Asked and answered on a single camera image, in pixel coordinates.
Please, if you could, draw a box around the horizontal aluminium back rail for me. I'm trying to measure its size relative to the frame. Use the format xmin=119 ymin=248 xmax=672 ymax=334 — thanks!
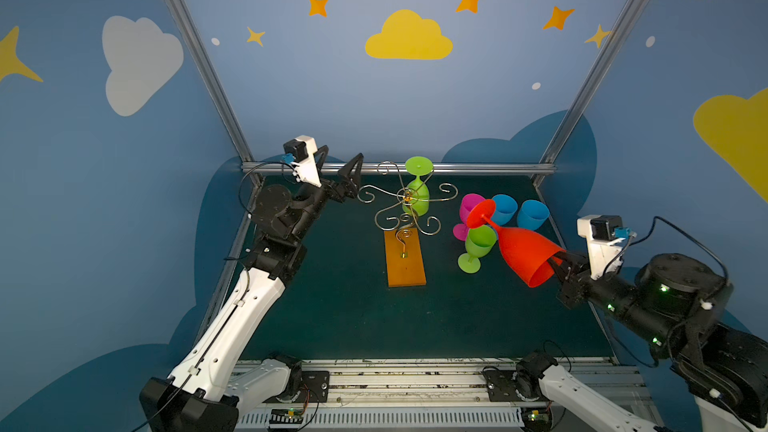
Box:
xmin=241 ymin=162 xmax=556 ymax=176

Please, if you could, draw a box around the left aluminium corner post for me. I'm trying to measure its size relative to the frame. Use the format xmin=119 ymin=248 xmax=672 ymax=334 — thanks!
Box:
xmin=163 ymin=0 xmax=251 ymax=325

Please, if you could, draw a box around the left small circuit board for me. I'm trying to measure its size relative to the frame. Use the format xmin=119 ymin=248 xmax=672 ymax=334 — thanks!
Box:
xmin=267 ymin=408 xmax=305 ymax=430

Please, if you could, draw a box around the orange wooden rack base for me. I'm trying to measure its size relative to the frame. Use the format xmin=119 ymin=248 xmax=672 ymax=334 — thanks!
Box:
xmin=384 ymin=228 xmax=427 ymax=288

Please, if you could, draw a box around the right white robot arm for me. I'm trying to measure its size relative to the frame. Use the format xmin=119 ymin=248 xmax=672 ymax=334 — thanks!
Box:
xmin=543 ymin=251 xmax=767 ymax=429

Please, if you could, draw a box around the red wine glass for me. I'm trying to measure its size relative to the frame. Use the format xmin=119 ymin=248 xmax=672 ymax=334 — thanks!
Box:
xmin=466 ymin=199 xmax=565 ymax=288

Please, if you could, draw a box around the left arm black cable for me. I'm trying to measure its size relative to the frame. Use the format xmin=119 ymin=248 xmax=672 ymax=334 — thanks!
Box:
xmin=236 ymin=158 xmax=301 ymax=217

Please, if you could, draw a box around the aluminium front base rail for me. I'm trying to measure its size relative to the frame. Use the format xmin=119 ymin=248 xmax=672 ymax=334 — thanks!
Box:
xmin=232 ymin=357 xmax=663 ymax=431

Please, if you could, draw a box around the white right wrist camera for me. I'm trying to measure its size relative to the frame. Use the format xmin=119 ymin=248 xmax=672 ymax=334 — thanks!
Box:
xmin=577 ymin=215 xmax=636 ymax=280

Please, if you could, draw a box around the black mounting plate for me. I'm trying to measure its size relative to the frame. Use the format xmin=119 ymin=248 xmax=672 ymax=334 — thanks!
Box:
xmin=276 ymin=371 xmax=330 ymax=403
xmin=481 ymin=367 xmax=538 ymax=402

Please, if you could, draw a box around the right small circuit board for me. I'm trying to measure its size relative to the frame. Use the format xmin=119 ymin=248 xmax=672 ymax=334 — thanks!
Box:
xmin=521 ymin=409 xmax=553 ymax=432

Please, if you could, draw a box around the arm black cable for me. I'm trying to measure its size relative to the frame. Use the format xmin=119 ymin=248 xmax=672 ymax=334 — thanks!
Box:
xmin=623 ymin=215 xmax=730 ymax=286
xmin=236 ymin=158 xmax=301 ymax=217

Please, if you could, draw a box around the pink wine glass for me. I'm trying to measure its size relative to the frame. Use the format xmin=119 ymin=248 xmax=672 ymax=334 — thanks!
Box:
xmin=453 ymin=193 xmax=485 ymax=242

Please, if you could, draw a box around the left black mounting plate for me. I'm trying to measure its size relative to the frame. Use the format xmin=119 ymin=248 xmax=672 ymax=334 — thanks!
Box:
xmin=276 ymin=371 xmax=330 ymax=403

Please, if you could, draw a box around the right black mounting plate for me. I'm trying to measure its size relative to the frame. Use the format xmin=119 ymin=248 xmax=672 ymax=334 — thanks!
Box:
xmin=481 ymin=367 xmax=538 ymax=402

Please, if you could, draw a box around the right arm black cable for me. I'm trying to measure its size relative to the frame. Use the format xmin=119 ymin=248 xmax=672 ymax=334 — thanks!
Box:
xmin=623 ymin=215 xmax=730 ymax=286

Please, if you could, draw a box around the blue wine glass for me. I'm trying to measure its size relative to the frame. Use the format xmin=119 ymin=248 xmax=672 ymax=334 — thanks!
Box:
xmin=517 ymin=199 xmax=550 ymax=231
xmin=491 ymin=194 xmax=518 ymax=227

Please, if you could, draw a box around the green wine glass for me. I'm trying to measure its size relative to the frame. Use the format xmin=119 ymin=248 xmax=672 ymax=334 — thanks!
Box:
xmin=403 ymin=156 xmax=434 ymax=217
xmin=458 ymin=225 xmax=497 ymax=274

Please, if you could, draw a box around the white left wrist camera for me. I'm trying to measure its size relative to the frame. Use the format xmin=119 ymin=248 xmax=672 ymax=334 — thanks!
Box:
xmin=282 ymin=135 xmax=321 ymax=188

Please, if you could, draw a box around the gold wire glass rack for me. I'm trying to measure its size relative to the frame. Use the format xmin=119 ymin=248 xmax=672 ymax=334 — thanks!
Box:
xmin=357 ymin=156 xmax=459 ymax=259

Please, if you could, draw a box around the aluminium corner post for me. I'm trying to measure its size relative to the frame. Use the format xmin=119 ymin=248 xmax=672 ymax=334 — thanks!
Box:
xmin=532 ymin=0 xmax=650 ymax=189
xmin=163 ymin=0 xmax=251 ymax=325

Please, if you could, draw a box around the small circuit board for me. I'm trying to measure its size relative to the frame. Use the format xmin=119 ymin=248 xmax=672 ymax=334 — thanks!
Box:
xmin=521 ymin=409 xmax=553 ymax=432
xmin=267 ymin=408 xmax=305 ymax=430

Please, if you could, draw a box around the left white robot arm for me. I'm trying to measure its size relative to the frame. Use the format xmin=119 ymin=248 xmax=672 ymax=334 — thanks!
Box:
xmin=139 ymin=136 xmax=364 ymax=431

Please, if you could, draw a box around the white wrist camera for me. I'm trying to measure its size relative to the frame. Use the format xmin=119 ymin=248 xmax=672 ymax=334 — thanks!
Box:
xmin=282 ymin=135 xmax=321 ymax=188
xmin=577 ymin=215 xmax=636 ymax=280

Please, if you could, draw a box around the right aluminium corner post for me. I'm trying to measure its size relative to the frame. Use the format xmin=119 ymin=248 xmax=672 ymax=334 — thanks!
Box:
xmin=532 ymin=0 xmax=650 ymax=189

